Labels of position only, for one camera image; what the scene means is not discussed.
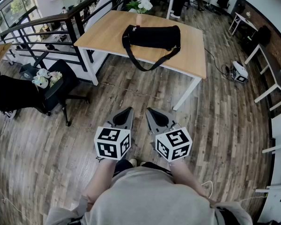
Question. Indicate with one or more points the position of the white flower bouquet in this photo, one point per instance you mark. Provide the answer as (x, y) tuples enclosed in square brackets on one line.
[(142, 5)]

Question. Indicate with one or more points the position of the black duffel bag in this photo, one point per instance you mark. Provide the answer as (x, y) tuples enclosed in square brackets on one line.
[(154, 37)]

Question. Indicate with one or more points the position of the dark top white frame table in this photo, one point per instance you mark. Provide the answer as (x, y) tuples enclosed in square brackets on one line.
[(274, 69)]

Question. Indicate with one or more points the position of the pink vase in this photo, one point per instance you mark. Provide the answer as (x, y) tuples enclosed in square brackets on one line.
[(139, 19)]

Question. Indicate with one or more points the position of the person's left shoe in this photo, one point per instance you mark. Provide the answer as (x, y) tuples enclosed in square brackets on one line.
[(133, 162)]

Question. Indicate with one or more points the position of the person's right forearm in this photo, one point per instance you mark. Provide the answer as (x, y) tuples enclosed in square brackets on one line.
[(189, 182)]

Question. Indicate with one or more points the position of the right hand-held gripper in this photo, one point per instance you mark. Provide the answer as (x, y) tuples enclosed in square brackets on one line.
[(173, 144)]

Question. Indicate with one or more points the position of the small wooden side table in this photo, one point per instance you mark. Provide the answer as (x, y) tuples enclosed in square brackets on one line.
[(3, 48)]

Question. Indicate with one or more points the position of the black box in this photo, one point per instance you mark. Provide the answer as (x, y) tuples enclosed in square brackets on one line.
[(27, 72)]

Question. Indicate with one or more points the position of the black office chair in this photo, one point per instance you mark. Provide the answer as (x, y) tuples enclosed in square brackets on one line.
[(14, 92), (68, 78), (223, 0)]

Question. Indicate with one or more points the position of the person's grey shirt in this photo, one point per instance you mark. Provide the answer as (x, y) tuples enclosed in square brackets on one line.
[(142, 200)]

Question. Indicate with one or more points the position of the pastel flower bouquet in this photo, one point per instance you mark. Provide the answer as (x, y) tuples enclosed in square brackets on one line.
[(55, 76)]

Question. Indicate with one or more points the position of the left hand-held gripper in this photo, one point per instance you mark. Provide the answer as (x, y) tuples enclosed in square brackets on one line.
[(107, 146)]

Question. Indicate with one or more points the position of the person's left forearm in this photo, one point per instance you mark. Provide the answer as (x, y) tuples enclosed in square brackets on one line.
[(98, 184)]

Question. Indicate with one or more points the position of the white box-shaped floor device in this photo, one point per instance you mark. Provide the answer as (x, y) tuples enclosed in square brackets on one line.
[(240, 71)]

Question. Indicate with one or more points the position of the small white desk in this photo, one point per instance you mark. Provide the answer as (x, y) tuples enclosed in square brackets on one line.
[(244, 21)]

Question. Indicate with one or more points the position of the person's black trousers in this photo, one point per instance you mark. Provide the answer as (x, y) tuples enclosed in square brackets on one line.
[(123, 165)]

